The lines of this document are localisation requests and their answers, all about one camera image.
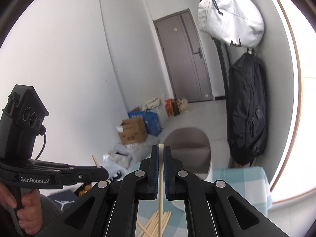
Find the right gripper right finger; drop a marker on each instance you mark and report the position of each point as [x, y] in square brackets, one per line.
[213, 208]

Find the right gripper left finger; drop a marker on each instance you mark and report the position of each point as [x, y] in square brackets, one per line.
[109, 209]

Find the wooden chopstick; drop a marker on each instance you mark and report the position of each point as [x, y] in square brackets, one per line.
[144, 229]
[165, 219]
[96, 161]
[151, 225]
[160, 190]

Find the person's left hand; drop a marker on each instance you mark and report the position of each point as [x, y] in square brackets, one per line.
[30, 216]

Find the white plastic bag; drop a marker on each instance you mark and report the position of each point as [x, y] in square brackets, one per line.
[112, 167]

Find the navy jordan shoe box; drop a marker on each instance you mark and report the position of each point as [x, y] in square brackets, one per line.
[64, 199]

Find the teal checked table cloth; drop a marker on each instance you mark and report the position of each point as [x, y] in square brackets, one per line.
[250, 182]

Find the grey parcel bag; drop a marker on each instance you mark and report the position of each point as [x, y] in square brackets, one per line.
[137, 151]

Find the white grey utensil holder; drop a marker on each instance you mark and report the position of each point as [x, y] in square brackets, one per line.
[191, 146]

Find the brown cardboard box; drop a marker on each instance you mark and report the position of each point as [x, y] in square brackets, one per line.
[132, 130]

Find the blue cardboard box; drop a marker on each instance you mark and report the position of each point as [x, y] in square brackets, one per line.
[151, 121]

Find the translucent plastic bag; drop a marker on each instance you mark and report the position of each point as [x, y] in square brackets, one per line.
[184, 106]

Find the red black shopping bag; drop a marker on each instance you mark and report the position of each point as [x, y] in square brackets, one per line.
[172, 107]

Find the black backpack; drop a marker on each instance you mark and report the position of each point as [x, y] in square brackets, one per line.
[247, 109]

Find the beige cloth pile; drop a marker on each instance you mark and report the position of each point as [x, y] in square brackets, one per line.
[151, 104]

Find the black metal stand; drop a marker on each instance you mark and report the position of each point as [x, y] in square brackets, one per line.
[225, 62]

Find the grey entrance door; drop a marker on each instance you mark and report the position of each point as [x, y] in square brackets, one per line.
[184, 57]

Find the white hanging bag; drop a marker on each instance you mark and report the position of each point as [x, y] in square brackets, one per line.
[236, 23]

